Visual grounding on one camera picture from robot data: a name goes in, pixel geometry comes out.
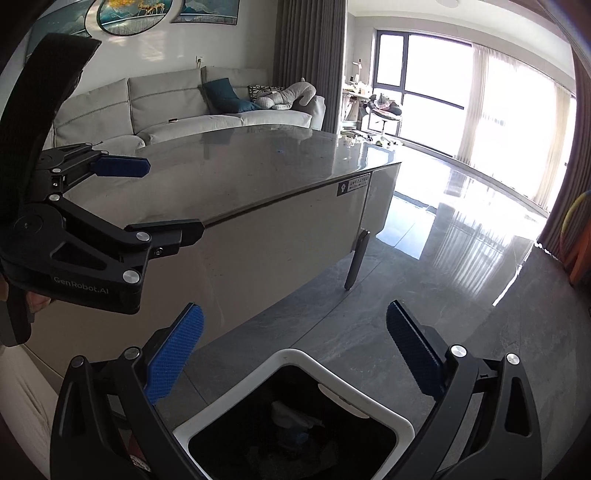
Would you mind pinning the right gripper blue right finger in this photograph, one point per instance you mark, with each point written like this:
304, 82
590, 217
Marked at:
484, 423

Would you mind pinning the white plush toy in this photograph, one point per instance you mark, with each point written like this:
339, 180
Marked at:
301, 92

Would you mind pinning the white trash bin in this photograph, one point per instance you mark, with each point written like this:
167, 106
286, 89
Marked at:
292, 418

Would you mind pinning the grey stone coffee table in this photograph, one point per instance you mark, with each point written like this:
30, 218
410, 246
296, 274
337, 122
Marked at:
279, 206

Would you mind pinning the round deer wall painting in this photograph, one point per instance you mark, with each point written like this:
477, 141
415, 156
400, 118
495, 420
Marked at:
131, 17

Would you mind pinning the white chair with clutter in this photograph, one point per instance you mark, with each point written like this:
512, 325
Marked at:
366, 115

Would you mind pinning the teal cushion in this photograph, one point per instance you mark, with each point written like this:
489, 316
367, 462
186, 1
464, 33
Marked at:
223, 99

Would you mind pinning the person's left hand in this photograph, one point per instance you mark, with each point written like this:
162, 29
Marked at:
36, 302

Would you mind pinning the floral pillow right sofa end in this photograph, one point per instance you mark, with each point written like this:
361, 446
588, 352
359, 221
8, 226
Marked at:
256, 91

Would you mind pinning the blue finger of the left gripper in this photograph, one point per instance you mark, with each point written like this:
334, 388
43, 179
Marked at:
166, 238
74, 163

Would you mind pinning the brown right curtain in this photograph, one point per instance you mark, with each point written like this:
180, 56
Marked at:
577, 177

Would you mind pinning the grey curtain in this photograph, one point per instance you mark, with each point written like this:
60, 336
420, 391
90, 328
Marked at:
310, 43

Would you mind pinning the sheer white curtain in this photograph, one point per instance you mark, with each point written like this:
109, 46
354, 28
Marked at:
519, 126

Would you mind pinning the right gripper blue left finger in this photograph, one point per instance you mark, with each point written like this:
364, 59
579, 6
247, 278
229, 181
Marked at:
106, 425

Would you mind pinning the grey sectional sofa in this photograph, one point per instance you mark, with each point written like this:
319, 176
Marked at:
131, 113

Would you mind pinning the right blue wall panel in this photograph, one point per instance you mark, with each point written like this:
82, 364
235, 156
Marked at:
219, 12

